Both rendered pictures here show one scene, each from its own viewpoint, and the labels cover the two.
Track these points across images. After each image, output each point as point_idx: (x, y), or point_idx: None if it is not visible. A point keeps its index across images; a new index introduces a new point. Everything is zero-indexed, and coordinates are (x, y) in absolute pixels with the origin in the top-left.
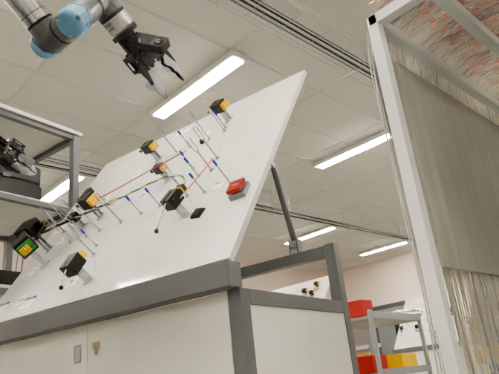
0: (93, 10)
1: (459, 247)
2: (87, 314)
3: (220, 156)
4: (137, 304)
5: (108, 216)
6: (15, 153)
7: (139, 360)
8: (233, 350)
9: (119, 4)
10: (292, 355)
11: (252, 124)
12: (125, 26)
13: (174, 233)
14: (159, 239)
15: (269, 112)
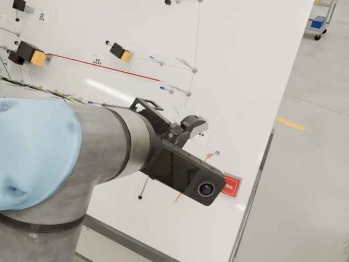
0: (70, 261)
1: None
2: None
3: (198, 68)
4: (127, 247)
5: (59, 68)
6: None
7: (128, 253)
8: None
9: (121, 152)
10: (233, 252)
11: (244, 25)
12: (134, 172)
13: (155, 186)
14: (137, 180)
15: (271, 15)
